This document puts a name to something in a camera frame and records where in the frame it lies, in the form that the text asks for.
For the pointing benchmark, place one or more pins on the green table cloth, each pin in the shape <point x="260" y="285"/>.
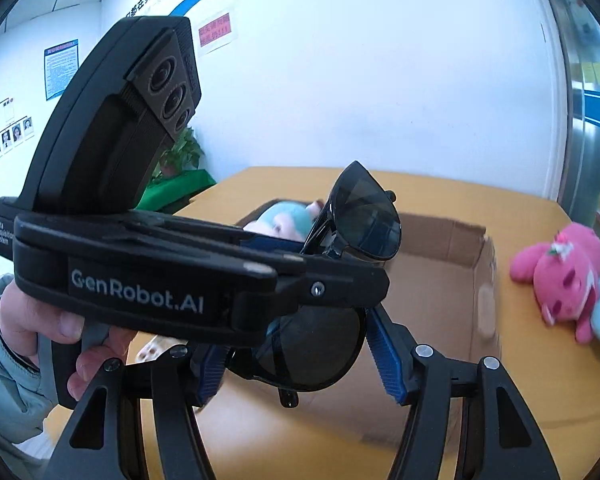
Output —
<point x="180" y="190"/>

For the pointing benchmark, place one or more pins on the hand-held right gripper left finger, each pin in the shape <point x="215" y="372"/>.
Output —
<point x="210" y="375"/>

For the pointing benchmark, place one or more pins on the black sunglasses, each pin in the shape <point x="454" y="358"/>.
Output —
<point x="370" y="220"/>

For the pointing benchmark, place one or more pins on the wall photo chart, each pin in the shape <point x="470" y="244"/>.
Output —
<point x="17" y="132"/>

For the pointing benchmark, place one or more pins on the teal and pink plush toy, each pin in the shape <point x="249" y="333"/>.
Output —
<point x="280" y="215"/>

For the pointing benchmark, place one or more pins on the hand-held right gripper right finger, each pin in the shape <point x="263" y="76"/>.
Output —
<point x="387" y="360"/>

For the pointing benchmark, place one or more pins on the wooden desktop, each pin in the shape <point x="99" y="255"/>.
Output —
<point x="505" y="195"/>

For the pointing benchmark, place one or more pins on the cardboard box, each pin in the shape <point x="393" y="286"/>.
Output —
<point x="440" y="285"/>

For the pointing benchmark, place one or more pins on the metal framed glass door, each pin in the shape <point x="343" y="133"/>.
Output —
<point x="580" y="135"/>

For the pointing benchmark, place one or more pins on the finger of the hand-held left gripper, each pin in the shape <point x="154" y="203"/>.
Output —
<point x="340" y="285"/>
<point x="270" y="246"/>

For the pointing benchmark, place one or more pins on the person's left forearm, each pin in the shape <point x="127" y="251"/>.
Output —
<point x="5" y="390"/>

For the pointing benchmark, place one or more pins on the red wall sign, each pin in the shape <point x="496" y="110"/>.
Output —
<point x="215" y="30"/>

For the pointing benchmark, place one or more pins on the large potted green plant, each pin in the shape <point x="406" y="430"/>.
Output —
<point x="182" y="152"/>

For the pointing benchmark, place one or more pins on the blue wall notice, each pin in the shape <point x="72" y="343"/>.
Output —
<point x="60" y="67"/>

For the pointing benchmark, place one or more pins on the person's left hand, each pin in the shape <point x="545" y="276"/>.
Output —
<point x="35" y="310"/>

